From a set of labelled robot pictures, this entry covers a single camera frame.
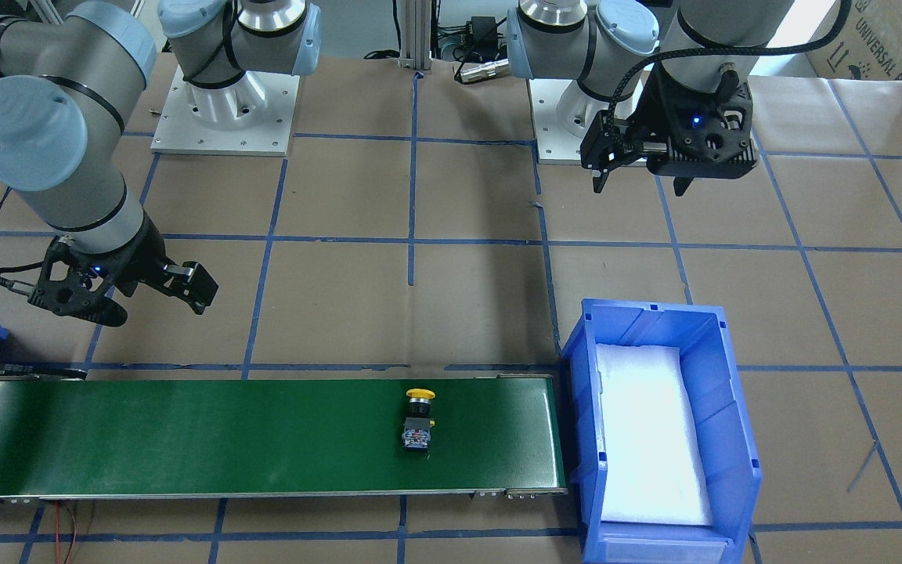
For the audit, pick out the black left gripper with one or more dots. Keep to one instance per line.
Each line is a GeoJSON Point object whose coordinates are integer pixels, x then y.
{"type": "Point", "coordinates": [649, 117]}

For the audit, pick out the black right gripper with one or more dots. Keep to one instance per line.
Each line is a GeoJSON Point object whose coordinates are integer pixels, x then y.
{"type": "Point", "coordinates": [138, 262]}

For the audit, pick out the yellow push button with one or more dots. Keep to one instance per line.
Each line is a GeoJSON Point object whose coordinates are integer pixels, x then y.
{"type": "Point", "coordinates": [418, 424]}

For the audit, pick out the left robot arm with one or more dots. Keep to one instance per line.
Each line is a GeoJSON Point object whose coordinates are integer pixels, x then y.
{"type": "Point", "coordinates": [595, 43]}

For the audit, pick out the black power adapter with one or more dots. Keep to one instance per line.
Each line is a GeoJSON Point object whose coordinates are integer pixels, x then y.
{"type": "Point", "coordinates": [482, 33]}

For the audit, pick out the green conveyor belt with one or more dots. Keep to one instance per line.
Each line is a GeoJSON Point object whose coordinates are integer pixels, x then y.
{"type": "Point", "coordinates": [279, 438]}

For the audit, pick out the white foam pad bin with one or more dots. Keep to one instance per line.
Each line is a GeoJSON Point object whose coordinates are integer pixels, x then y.
{"type": "Point", "coordinates": [655, 472]}

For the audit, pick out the cardboard box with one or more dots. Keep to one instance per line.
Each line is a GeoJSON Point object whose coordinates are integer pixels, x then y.
{"type": "Point", "coordinates": [869, 47]}

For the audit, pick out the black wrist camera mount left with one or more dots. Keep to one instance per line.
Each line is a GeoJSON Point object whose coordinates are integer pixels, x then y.
{"type": "Point", "coordinates": [711, 132]}

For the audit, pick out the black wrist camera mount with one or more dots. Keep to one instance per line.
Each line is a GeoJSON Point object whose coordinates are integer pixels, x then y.
{"type": "Point", "coordinates": [711, 132]}
{"type": "Point", "coordinates": [67, 282]}

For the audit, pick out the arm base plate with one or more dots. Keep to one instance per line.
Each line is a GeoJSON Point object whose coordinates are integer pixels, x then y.
{"type": "Point", "coordinates": [251, 118]}
{"type": "Point", "coordinates": [560, 112]}

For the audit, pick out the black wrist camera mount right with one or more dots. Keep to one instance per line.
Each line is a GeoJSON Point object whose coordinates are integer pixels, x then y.
{"type": "Point", "coordinates": [67, 282]}

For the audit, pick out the aluminium frame post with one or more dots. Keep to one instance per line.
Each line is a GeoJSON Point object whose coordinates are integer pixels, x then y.
{"type": "Point", "coordinates": [415, 22]}

